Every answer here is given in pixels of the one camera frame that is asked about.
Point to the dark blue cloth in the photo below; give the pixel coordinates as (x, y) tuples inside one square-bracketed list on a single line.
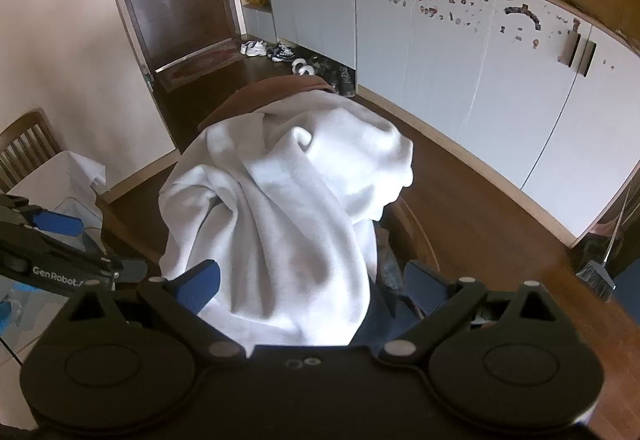
[(387, 322)]

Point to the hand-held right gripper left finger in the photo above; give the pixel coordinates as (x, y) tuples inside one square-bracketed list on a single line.
[(197, 285)]

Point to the row of shoes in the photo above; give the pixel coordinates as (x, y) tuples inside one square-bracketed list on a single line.
[(300, 65)]

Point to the patterned door mat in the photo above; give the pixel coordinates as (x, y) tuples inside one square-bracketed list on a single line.
[(197, 66)]

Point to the grey broom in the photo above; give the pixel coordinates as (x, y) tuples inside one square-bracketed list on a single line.
[(596, 276)]

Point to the white sweatshirt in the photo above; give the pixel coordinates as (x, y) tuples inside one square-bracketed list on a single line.
[(280, 200)]

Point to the long white cabinet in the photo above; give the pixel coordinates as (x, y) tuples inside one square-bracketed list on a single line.
[(450, 70)]

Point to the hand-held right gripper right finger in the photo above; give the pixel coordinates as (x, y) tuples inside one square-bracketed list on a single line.
[(425, 285)]

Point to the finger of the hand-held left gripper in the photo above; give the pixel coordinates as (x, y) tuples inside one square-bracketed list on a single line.
[(131, 268), (57, 222)]

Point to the round wooden chair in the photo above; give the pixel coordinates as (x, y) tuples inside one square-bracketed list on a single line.
[(422, 235)]

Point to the slatted wooden chair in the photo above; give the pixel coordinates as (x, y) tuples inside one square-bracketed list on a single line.
[(30, 140)]

